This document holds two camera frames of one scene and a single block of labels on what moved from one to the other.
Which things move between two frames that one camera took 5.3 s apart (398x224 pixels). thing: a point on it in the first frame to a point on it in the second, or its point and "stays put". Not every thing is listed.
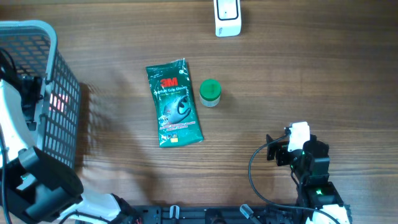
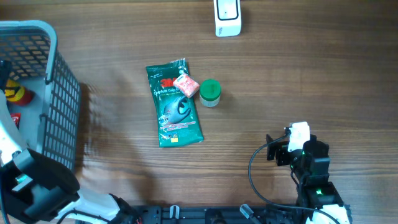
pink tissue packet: x=58 y=101 to x=186 y=85
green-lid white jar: x=209 y=93 stays put
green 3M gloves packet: x=177 y=117 stays put
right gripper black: x=282 y=151 stays put
